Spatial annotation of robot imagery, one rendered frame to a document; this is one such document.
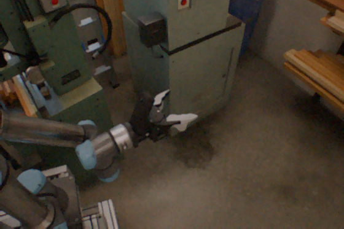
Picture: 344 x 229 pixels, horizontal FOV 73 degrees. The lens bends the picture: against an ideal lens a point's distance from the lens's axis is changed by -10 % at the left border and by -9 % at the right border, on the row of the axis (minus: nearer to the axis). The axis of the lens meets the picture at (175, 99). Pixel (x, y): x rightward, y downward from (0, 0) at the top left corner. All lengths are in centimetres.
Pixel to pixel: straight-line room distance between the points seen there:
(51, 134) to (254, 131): 185
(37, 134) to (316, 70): 188
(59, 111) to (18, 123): 75
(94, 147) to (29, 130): 18
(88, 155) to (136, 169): 137
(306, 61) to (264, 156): 83
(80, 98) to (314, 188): 182
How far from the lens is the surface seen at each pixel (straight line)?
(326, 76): 210
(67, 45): 140
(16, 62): 145
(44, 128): 78
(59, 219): 94
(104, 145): 72
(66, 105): 149
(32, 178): 100
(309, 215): 215
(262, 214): 202
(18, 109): 145
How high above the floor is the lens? 185
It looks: 49 degrees down
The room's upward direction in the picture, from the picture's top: straight up
